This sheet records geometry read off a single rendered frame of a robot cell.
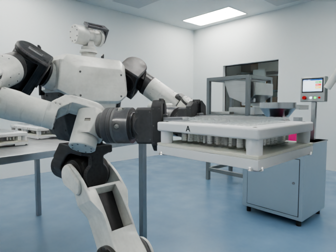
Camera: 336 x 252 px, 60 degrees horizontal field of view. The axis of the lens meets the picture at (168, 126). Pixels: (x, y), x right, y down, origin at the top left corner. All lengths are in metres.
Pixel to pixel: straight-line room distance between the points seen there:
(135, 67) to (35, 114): 0.59
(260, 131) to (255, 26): 5.94
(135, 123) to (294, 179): 2.36
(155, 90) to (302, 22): 4.95
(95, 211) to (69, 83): 0.43
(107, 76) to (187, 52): 6.14
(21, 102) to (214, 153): 0.44
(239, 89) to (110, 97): 3.14
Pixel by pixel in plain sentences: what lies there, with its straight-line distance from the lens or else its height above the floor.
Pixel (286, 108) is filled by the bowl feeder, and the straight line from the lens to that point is 3.12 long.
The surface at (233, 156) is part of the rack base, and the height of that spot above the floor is 1.02.
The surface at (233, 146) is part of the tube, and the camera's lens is 0.57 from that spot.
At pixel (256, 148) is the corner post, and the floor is 1.04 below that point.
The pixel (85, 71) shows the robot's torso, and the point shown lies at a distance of 1.02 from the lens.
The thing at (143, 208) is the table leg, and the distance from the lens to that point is 2.11.
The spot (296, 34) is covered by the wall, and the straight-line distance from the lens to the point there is 5.96.
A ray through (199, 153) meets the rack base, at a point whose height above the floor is 1.02.
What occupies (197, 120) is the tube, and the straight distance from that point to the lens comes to 0.61.
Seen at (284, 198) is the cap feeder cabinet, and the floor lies 0.24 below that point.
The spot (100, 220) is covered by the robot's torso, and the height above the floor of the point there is 0.73.
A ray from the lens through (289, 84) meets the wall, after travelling 5.88.
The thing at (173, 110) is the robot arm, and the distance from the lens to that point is 0.84.
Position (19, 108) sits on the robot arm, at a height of 1.10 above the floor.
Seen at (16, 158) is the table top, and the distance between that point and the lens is 1.47.
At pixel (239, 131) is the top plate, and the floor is 1.06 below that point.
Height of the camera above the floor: 1.11
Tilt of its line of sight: 4 degrees down
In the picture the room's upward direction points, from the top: straight up
